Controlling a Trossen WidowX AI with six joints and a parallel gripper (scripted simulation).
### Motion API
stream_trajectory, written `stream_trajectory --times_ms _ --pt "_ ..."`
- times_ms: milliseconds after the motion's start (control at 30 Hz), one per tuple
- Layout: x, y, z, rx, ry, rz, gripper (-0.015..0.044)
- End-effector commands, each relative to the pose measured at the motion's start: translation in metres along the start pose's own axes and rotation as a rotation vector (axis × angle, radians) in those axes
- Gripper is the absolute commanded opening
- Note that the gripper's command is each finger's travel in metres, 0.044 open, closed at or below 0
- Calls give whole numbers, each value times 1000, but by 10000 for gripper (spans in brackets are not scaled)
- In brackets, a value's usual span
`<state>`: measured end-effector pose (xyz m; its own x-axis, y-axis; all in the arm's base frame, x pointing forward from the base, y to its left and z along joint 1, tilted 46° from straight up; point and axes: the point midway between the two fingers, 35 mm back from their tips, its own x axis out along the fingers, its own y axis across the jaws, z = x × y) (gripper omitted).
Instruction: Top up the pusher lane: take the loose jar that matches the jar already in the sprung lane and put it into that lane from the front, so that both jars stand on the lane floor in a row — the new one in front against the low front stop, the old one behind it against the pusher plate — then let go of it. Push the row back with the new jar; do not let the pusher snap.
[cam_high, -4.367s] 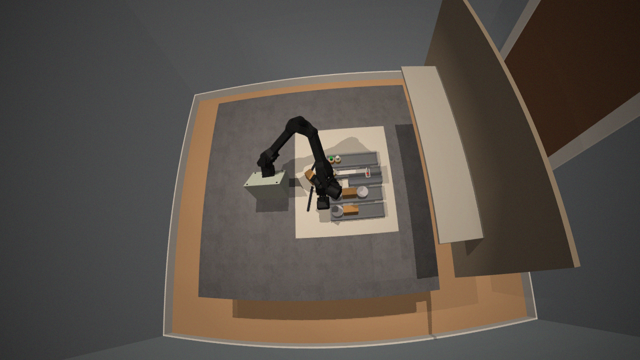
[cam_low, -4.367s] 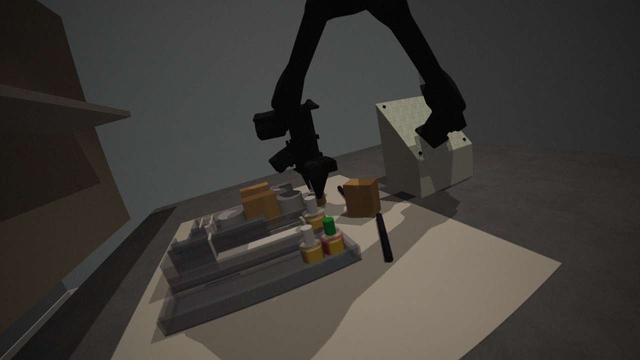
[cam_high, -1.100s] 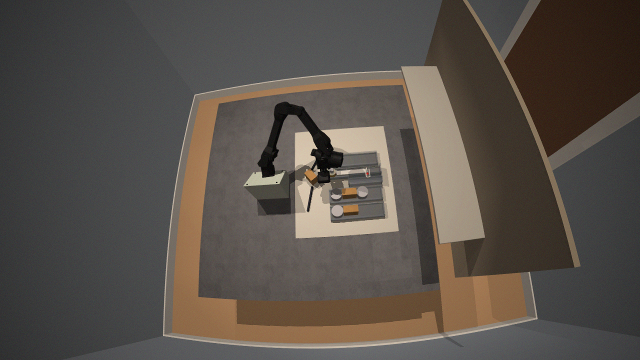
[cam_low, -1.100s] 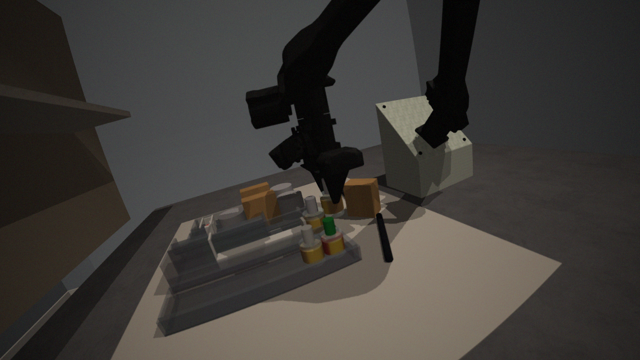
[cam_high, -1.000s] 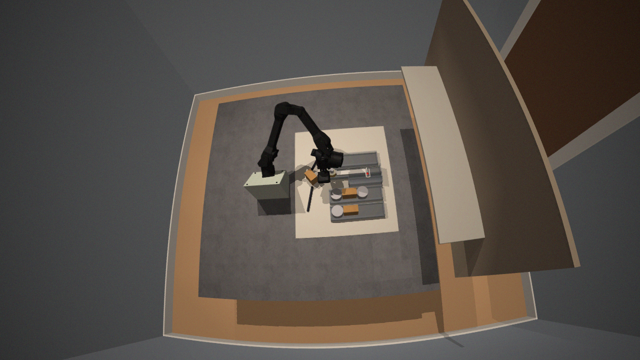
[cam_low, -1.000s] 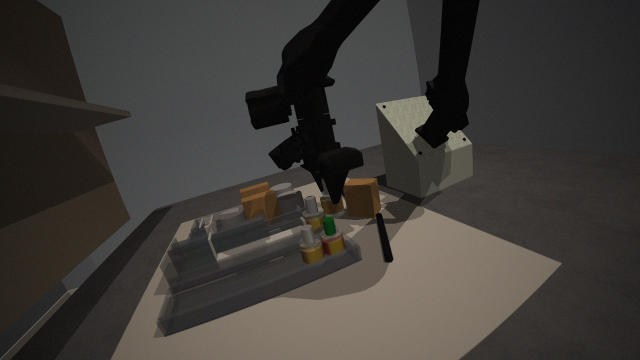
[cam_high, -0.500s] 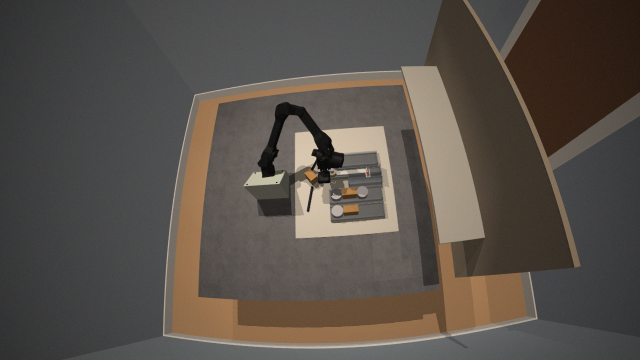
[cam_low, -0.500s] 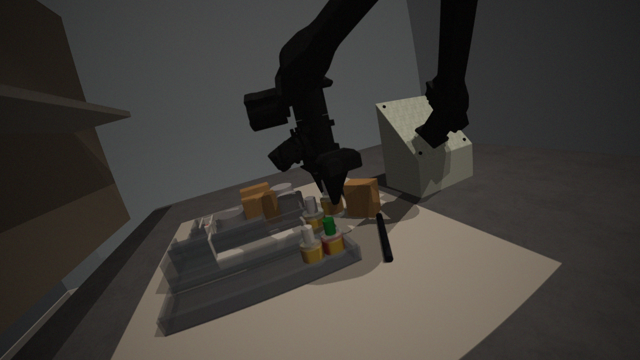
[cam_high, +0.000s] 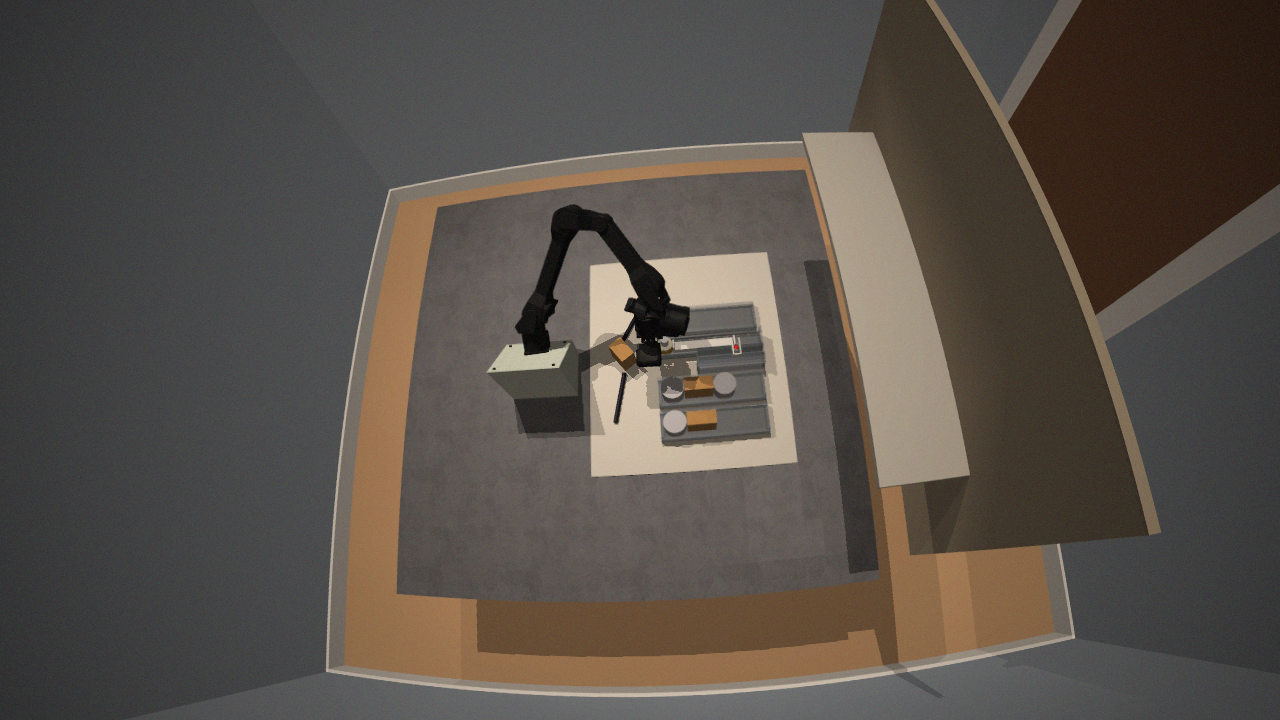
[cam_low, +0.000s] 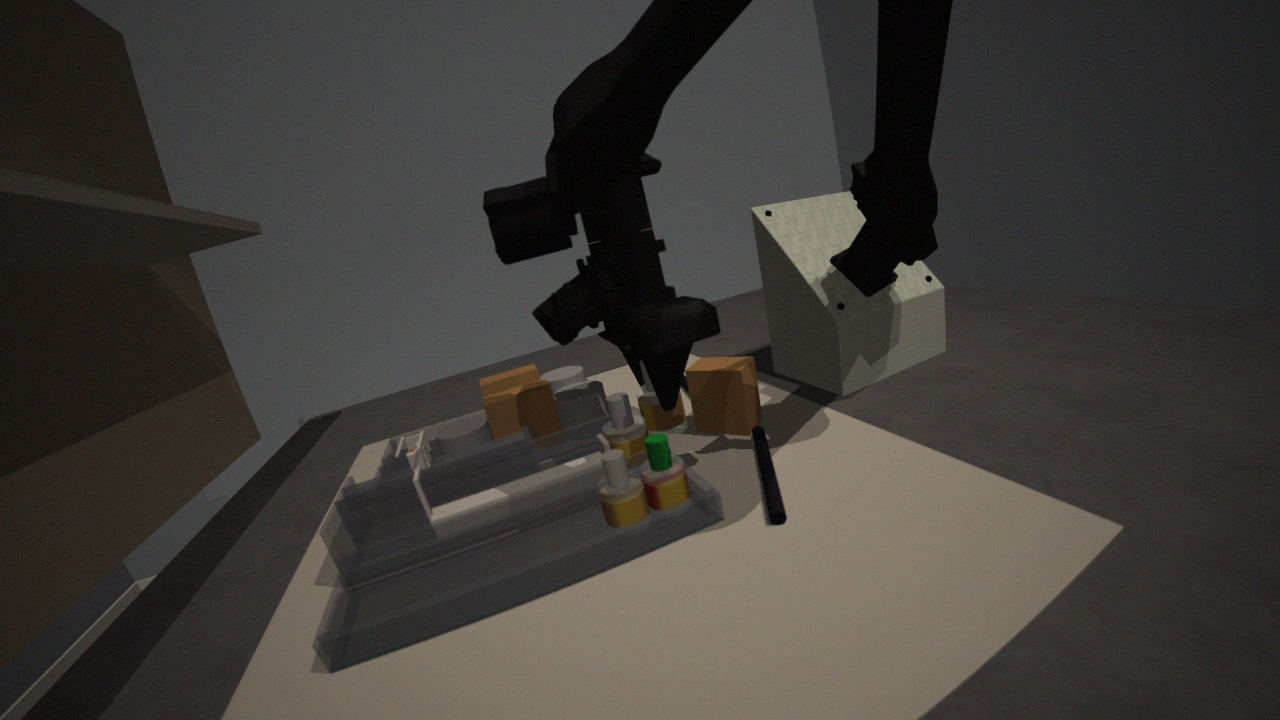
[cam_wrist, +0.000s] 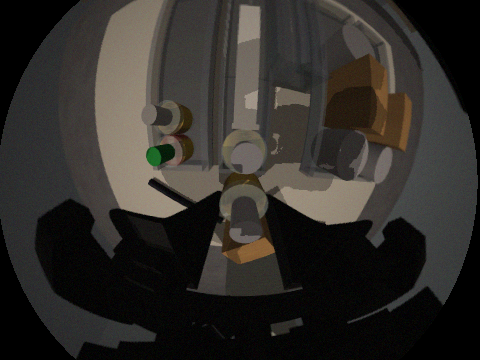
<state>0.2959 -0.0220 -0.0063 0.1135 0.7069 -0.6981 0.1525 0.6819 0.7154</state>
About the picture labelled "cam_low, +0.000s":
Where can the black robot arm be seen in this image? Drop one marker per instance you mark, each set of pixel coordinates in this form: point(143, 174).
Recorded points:
point(606, 118)

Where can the yellow jar with white cap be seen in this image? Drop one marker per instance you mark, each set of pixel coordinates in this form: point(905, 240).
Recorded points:
point(621, 491)

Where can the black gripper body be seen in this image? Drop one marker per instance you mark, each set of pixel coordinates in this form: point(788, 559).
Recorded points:
point(654, 318)

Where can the yellow and red jar with green cap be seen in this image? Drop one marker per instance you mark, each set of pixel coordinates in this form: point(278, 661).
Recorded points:
point(663, 475)

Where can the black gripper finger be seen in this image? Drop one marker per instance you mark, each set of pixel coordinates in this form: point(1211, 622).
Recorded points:
point(666, 371)
point(620, 339)

